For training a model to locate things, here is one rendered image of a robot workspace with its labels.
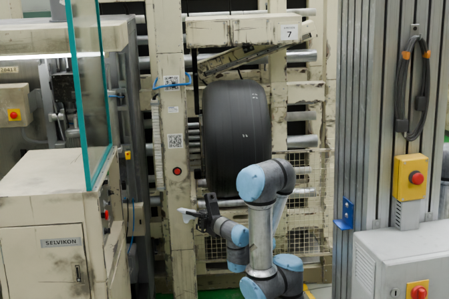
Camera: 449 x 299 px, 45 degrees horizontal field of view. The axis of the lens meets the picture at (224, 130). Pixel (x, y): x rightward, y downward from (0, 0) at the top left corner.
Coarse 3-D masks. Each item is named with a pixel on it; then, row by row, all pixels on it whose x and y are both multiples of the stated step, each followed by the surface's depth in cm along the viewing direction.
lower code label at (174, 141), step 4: (168, 136) 268; (172, 136) 268; (176, 136) 268; (180, 136) 268; (168, 140) 269; (172, 140) 269; (176, 140) 269; (180, 140) 269; (168, 144) 269; (172, 144) 269; (176, 144) 269; (180, 144) 269; (168, 148) 270
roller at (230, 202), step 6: (216, 198) 273; (222, 198) 273; (228, 198) 273; (234, 198) 273; (240, 198) 272; (198, 204) 271; (204, 204) 271; (222, 204) 271; (228, 204) 272; (234, 204) 272; (240, 204) 272; (246, 204) 272
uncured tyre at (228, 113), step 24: (216, 96) 257; (240, 96) 257; (264, 96) 262; (216, 120) 251; (240, 120) 251; (264, 120) 253; (216, 144) 249; (240, 144) 249; (264, 144) 251; (216, 168) 253; (240, 168) 253; (216, 192) 265
